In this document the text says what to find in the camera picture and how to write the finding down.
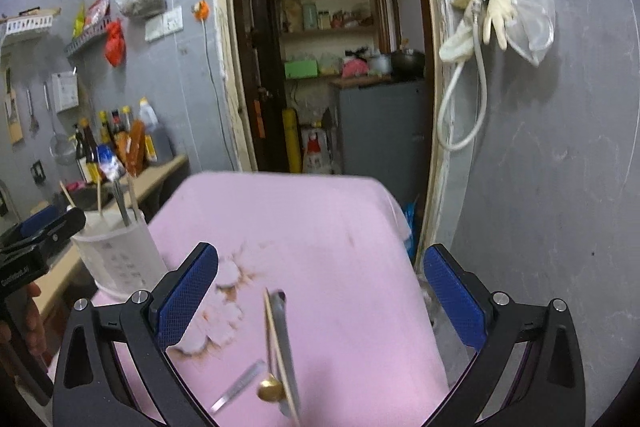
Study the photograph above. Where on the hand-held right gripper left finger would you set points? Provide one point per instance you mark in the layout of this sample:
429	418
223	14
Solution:
187	297

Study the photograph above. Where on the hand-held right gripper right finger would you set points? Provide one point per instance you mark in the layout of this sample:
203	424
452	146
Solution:
455	302

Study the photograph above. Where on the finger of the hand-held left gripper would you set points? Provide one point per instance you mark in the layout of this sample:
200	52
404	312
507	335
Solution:
60	225
37	221

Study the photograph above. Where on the silver fork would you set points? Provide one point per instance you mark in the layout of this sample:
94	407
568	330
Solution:
117	202

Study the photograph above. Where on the white plastic utensil holder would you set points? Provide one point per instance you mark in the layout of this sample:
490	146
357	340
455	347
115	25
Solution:
120	257

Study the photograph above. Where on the gold spoon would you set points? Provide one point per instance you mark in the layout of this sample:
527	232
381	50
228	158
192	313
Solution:
270	389

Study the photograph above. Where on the person's left hand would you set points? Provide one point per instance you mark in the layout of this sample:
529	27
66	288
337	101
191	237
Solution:
34	322

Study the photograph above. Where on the black wok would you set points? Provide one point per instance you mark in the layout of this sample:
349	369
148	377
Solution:
85	202

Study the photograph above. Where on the hanging metal strainer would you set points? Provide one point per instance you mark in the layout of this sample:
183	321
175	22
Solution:
61	149

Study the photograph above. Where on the row of condiment bottles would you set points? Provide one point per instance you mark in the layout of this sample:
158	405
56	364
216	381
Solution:
90	147

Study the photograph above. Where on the blue plastic bag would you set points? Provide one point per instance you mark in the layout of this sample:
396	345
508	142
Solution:
410	227

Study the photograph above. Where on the wooden cutting board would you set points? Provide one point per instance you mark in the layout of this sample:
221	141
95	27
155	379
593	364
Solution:
15	127

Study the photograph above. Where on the wooden kitchen counter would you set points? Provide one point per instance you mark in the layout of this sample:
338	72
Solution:
155	179

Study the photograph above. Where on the hanging metal peeler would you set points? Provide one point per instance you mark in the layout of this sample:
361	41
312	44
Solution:
32	112

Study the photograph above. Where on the large oil jug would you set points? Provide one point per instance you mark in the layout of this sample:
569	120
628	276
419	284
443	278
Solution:
152	142

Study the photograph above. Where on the pink floral table cloth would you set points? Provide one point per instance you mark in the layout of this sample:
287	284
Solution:
325	257

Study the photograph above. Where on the grey cabinet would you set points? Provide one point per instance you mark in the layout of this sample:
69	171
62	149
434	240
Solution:
385	132

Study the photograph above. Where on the yellow tube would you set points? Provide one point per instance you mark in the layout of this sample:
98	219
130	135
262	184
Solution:
291	139

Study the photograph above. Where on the red plastic bag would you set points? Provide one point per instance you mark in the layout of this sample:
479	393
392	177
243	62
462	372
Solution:
115	44

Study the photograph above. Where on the white and red bag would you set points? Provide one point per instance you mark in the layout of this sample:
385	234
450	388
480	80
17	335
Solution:
316	149

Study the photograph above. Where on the yellow snack packet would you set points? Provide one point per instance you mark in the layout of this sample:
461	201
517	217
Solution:
79	21

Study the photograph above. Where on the red snack packet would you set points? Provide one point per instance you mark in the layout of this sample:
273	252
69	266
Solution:
97	11

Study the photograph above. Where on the black pot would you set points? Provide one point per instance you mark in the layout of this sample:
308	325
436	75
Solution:
407	64

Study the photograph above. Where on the silver pot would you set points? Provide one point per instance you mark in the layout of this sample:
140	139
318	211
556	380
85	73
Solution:
380	65

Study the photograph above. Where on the dark wooden door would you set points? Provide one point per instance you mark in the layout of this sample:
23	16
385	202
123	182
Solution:
260	57

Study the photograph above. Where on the green box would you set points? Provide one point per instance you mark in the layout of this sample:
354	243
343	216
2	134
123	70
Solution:
301	69

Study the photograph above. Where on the cream rubber glove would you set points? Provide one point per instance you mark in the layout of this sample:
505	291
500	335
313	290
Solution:
500	12
457	47

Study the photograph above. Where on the orange plug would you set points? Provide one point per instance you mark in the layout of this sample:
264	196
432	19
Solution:
201	9

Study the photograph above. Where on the clear plastic bag on hook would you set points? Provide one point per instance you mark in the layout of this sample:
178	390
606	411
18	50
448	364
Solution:
532	17

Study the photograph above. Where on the wooden shelf unit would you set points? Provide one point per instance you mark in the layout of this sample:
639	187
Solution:
330	32

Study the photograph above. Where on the green jar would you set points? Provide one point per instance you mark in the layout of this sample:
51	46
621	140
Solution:
310	17

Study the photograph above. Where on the black wall socket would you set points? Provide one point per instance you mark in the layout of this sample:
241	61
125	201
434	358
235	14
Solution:
38	170

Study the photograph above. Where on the white wall box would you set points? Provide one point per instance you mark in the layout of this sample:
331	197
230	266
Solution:
65	92

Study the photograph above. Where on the metal wall shelf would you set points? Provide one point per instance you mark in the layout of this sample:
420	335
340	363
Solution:
85	39

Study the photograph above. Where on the white wall rack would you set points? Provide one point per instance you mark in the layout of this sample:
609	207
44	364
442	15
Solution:
30	24

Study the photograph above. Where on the worn door frame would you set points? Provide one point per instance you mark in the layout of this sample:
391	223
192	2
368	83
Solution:
227	82

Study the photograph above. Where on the white wall switch plate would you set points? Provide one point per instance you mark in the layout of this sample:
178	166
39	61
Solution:
164	24

